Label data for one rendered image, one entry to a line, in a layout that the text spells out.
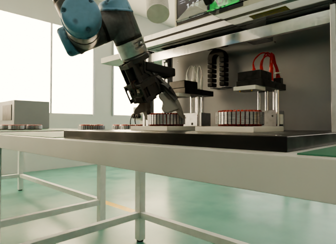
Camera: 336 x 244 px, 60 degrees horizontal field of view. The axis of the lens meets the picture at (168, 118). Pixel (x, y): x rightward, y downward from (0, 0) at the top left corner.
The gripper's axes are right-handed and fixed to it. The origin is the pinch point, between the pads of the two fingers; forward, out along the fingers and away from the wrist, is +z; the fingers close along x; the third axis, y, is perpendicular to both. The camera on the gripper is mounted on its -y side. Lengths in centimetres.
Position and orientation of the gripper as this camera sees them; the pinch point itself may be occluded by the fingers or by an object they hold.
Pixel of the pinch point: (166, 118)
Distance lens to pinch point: 85.8
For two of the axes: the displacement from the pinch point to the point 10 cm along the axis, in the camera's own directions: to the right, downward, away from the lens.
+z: 3.5, 8.7, 3.4
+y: -6.0, 4.8, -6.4
